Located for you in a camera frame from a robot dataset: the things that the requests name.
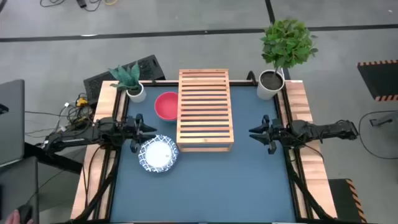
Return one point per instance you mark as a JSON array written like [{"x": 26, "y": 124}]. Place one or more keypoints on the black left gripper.
[{"x": 133, "y": 130}]

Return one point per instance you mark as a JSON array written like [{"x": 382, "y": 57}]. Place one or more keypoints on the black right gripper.
[{"x": 278, "y": 132}]

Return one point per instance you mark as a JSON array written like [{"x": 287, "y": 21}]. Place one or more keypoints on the blue patterned paper bowl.
[{"x": 158, "y": 154}]

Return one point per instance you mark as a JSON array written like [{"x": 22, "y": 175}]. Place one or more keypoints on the red plastic bowl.
[{"x": 166, "y": 105}]

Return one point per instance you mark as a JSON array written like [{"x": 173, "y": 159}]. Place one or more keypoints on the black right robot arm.
[{"x": 326, "y": 130}]

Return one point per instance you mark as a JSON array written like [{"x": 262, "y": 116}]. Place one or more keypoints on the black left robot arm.
[{"x": 77, "y": 134}]

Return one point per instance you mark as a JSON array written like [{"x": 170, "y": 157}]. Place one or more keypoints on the wooden slatted shelf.
[{"x": 205, "y": 140}]

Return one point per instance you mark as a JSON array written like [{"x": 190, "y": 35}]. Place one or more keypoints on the snake plant in white pot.
[{"x": 138, "y": 96}]

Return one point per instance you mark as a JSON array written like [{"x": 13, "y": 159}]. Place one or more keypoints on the leafy tree in white pot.
[{"x": 265, "y": 91}]

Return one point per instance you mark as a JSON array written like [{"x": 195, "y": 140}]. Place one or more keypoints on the black perforated computer case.
[{"x": 149, "y": 68}]

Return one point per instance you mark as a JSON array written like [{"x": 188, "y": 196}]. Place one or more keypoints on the yellow connector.
[{"x": 82, "y": 101}]

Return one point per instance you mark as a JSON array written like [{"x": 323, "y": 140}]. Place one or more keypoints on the blue table mat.
[{"x": 202, "y": 186}]

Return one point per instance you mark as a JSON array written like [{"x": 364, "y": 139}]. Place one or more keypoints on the black orange striped floor mat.
[
  {"x": 340, "y": 199},
  {"x": 379, "y": 77}
]

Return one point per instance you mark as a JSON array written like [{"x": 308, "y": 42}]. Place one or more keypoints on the grey stand base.
[{"x": 384, "y": 120}]

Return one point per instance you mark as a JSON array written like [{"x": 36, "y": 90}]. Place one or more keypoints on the black power adapter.
[{"x": 82, "y": 3}]

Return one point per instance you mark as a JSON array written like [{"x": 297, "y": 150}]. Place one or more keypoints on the black handheld device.
[{"x": 25, "y": 213}]

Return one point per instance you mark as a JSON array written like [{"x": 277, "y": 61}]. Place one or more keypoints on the person's hand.
[{"x": 11, "y": 218}]

